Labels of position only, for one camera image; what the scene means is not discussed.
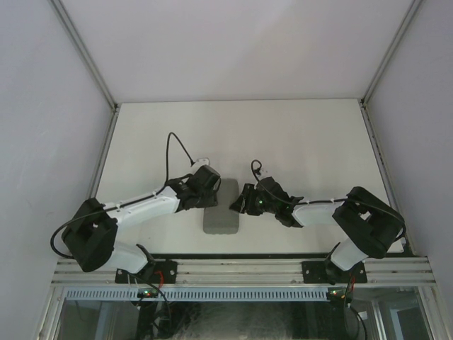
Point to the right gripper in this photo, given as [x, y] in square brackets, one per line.
[244, 203]

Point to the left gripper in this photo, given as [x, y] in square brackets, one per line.
[211, 200]

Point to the grey plastic tool case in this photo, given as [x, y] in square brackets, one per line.
[220, 219]

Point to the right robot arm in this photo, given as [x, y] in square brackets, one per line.
[370, 224]

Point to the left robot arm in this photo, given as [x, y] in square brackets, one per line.
[92, 236]

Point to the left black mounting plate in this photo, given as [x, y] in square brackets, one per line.
[158, 273]

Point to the black mounting plate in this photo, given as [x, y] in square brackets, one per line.
[320, 272]
[158, 273]

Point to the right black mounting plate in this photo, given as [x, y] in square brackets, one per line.
[320, 272]

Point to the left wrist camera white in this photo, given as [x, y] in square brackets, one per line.
[201, 162]

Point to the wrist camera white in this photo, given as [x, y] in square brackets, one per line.
[201, 162]
[263, 174]

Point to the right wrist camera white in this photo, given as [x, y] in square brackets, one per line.
[263, 174]

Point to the left aluminium frame post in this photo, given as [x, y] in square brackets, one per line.
[75, 38]

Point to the aluminium frame post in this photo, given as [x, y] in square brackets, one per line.
[400, 34]
[75, 38]

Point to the aluminium front rail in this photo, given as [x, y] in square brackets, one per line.
[412, 271]

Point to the grey slotted cable duct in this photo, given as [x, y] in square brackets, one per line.
[197, 294]

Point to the right aluminium frame post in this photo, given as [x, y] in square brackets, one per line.
[400, 34]

